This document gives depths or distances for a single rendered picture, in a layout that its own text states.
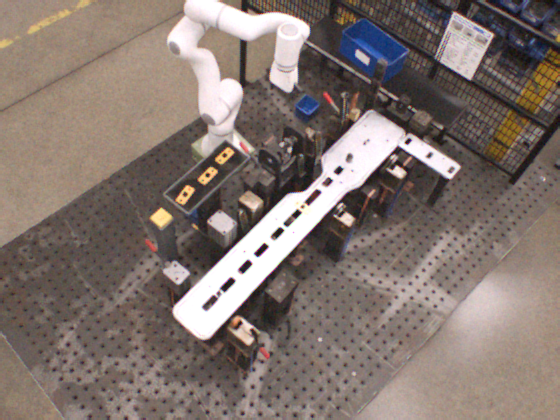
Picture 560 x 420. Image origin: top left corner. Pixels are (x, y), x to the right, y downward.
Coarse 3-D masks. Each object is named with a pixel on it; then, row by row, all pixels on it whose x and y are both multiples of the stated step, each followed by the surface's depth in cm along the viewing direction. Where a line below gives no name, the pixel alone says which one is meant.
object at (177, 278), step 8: (176, 264) 224; (168, 272) 223; (176, 272) 223; (184, 272) 223; (168, 280) 225; (176, 280) 221; (184, 280) 222; (176, 288) 225; (184, 288) 228; (176, 296) 236
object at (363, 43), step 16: (352, 32) 292; (368, 32) 294; (384, 32) 286; (352, 48) 286; (368, 48) 298; (384, 48) 292; (400, 48) 284; (368, 64) 284; (400, 64) 285; (384, 80) 284
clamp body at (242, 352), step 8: (240, 320) 214; (232, 328) 212; (240, 328) 213; (248, 328) 213; (232, 336) 215; (240, 336) 211; (248, 336) 211; (256, 336) 214; (232, 344) 224; (240, 344) 216; (248, 344) 210; (232, 352) 232; (240, 352) 227; (248, 352) 216; (256, 352) 234; (232, 360) 241; (240, 360) 232; (248, 360) 231; (256, 360) 242; (240, 368) 240; (248, 368) 239; (248, 376) 239
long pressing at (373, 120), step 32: (352, 128) 273; (384, 128) 275; (352, 160) 264; (384, 160) 267; (224, 256) 234; (256, 256) 235; (192, 288) 226; (256, 288) 229; (192, 320) 219; (224, 320) 220
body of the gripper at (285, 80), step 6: (276, 72) 212; (282, 72) 209; (288, 72) 208; (294, 72) 209; (270, 78) 217; (276, 78) 214; (282, 78) 212; (288, 78) 210; (294, 78) 211; (276, 84) 217; (282, 84) 214; (288, 84) 212; (288, 90) 214
